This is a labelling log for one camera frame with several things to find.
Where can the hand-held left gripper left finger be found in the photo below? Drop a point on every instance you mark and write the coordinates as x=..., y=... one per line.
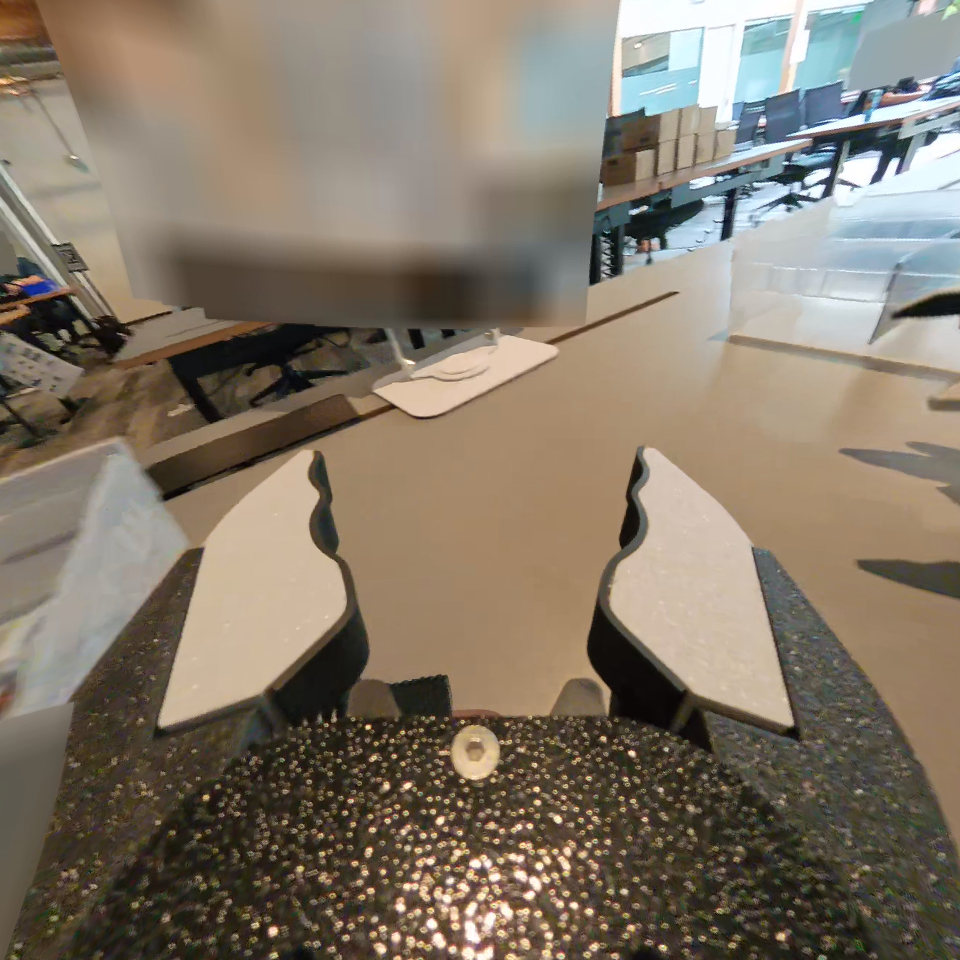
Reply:
x=255, y=600

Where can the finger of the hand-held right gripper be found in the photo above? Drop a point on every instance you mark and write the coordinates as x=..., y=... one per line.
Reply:
x=941, y=307

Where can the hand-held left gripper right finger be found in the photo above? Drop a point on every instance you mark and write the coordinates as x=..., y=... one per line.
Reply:
x=690, y=600

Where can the clear plastic bin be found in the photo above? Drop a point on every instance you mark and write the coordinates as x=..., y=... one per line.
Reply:
x=802, y=262

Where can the long wooden desk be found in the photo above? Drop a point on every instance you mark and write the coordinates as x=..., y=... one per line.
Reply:
x=885, y=116
x=750, y=159

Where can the printed paper sheet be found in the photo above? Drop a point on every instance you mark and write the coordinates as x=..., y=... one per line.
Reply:
x=37, y=367

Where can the stack of cardboard boxes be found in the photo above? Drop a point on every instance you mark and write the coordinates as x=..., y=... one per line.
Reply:
x=660, y=142

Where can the printed tag sign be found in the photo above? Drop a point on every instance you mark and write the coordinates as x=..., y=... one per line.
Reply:
x=69, y=256

